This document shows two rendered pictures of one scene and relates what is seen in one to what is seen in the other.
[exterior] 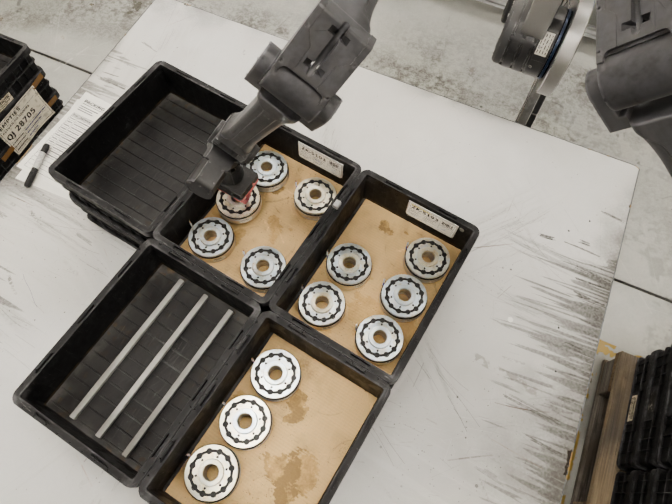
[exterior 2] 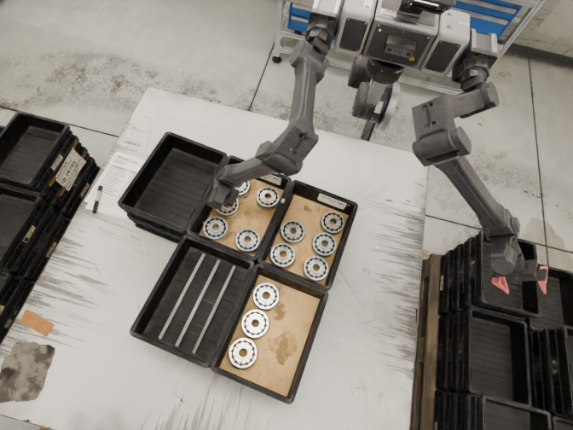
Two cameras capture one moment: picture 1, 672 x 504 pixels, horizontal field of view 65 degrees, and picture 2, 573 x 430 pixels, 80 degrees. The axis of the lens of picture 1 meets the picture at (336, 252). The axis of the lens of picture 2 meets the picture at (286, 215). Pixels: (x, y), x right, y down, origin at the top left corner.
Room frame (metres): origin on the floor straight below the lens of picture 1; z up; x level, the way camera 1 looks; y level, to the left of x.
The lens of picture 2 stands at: (-0.05, 0.17, 2.19)
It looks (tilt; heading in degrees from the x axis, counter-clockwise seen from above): 65 degrees down; 343
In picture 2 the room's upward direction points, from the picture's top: 12 degrees clockwise
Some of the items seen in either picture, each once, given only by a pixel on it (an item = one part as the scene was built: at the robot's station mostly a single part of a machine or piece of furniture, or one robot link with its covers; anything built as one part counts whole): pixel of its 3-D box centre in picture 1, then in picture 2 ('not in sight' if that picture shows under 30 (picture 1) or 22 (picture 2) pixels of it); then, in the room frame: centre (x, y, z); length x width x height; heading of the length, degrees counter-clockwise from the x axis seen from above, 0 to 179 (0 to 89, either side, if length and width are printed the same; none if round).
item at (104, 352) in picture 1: (151, 358); (198, 299); (0.22, 0.36, 0.87); 0.40 x 0.30 x 0.11; 152
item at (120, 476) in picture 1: (143, 352); (195, 296); (0.22, 0.36, 0.92); 0.40 x 0.30 x 0.02; 152
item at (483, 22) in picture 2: not in sight; (446, 31); (2.02, -1.37, 0.60); 0.72 x 0.03 x 0.56; 70
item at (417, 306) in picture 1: (404, 295); (324, 244); (0.40, -0.16, 0.86); 0.10 x 0.10 x 0.01
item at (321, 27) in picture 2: not in sight; (318, 37); (0.89, -0.10, 1.45); 0.09 x 0.08 x 0.12; 70
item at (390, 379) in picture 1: (377, 268); (309, 232); (0.44, -0.09, 0.92); 0.40 x 0.30 x 0.02; 152
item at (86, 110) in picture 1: (80, 144); (120, 183); (0.84, 0.74, 0.70); 0.33 x 0.23 x 0.01; 160
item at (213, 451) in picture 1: (211, 472); (243, 352); (0.02, 0.20, 0.86); 0.10 x 0.10 x 0.01
